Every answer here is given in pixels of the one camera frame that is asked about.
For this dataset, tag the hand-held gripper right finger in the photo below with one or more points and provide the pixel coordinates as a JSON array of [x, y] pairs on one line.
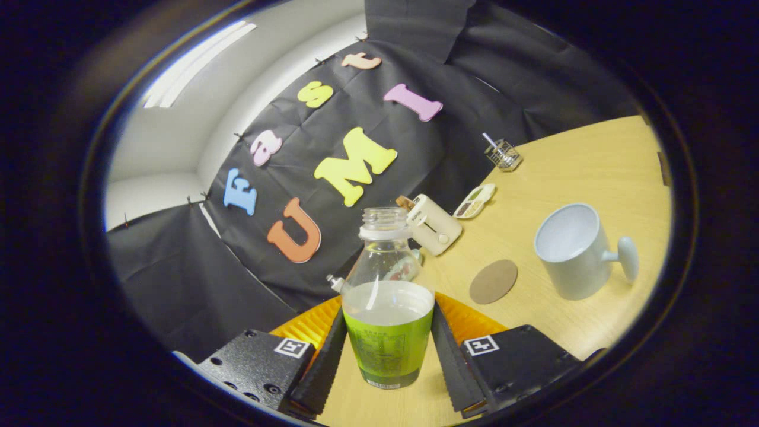
[[453, 373]]

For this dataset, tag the brown toast in toaster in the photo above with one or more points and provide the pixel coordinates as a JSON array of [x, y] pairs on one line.
[[405, 202]]

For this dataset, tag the wooden table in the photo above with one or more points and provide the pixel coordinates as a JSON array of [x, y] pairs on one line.
[[593, 160]]

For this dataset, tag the pale green plate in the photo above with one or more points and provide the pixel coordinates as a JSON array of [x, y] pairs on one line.
[[417, 256]]

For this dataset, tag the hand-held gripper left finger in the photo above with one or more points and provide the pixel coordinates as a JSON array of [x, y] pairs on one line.
[[323, 373]]

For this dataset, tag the white toaster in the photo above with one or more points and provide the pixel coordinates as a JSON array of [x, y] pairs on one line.
[[436, 228]]

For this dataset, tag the white cup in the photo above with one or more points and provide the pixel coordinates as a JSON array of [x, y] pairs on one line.
[[581, 267]]

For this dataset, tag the white straw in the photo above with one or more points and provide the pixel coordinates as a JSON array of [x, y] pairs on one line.
[[490, 140]]

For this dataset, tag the white divided snack dish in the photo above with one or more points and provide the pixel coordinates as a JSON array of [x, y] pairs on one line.
[[474, 201]]

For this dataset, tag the clear juice bottle green label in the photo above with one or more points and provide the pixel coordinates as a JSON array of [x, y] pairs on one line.
[[388, 338]]

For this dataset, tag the long ceiling light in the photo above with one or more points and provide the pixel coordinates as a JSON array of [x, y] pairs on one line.
[[195, 65]]

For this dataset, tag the tall white green bottle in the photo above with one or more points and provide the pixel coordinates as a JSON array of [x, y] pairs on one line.
[[335, 282]]

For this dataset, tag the round brown coaster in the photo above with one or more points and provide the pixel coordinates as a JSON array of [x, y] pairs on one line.
[[493, 281]]

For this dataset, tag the black backdrop cloth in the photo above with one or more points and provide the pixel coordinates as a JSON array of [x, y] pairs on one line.
[[450, 65]]

